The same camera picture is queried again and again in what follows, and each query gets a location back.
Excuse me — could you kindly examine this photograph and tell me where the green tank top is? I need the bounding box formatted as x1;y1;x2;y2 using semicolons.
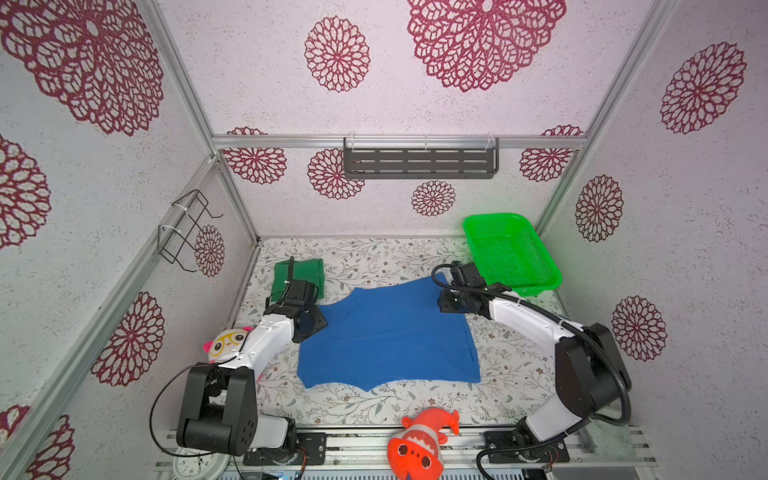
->
270;259;325;303

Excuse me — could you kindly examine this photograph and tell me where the blue tank top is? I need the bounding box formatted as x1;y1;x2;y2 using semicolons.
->
297;278;481;391

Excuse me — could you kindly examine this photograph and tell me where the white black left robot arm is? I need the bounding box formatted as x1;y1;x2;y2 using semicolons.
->
176;305;328;462

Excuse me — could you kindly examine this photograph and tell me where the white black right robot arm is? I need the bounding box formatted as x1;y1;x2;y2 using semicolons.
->
436;281;632;450

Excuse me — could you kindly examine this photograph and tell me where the bright green plastic basket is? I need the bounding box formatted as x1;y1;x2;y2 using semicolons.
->
462;213;562;297

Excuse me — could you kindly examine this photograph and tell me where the pink striped plush toy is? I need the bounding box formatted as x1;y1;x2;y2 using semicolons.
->
203;326;254;369

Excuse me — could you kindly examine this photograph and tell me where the red fish plush toy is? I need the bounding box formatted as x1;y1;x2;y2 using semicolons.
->
387;408;460;480

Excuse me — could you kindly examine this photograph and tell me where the white alarm clock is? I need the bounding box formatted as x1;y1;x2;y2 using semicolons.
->
172;447;231;480

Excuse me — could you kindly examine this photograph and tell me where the light green folded cloth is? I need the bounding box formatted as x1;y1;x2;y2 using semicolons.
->
578;422;635;459

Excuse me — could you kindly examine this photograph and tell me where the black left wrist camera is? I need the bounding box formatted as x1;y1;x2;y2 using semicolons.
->
278;279;319;307

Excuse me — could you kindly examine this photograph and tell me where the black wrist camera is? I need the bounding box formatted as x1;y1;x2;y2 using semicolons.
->
450;261;486;289
278;279;319;307

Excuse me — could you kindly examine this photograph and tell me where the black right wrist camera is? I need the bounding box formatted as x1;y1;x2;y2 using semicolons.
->
450;261;486;289

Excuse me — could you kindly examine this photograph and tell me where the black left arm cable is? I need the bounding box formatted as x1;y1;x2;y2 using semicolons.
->
148;256;296;480

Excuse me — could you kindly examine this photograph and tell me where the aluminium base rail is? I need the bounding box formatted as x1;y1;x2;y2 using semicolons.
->
152;424;661;480

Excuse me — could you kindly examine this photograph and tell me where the black wire wall rack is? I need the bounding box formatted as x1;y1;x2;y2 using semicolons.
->
156;189;224;277

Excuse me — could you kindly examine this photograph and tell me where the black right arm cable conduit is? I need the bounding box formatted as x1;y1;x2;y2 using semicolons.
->
430;262;632;480

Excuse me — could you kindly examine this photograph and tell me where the dark grey wall shelf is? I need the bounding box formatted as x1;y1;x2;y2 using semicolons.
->
342;138;500;180

